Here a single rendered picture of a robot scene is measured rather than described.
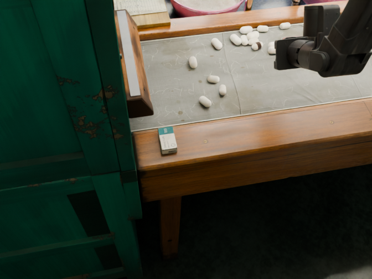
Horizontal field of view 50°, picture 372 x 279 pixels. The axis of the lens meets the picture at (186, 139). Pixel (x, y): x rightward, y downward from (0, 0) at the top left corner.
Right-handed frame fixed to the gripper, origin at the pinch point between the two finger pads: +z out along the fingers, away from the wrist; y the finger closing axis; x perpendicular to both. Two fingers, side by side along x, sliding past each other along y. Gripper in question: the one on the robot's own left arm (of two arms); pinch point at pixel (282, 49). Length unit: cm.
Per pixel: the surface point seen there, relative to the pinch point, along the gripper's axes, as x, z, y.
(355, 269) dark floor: 90, 26, -40
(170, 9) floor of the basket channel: -11.7, 43.3, 20.1
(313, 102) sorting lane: 14.3, 1.3, -9.0
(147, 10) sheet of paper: -11.9, 27.3, 28.8
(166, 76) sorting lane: 5.2, 12.7, 27.1
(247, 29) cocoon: -4.3, 20.9, 1.4
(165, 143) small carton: 16.8, -8.3, 31.1
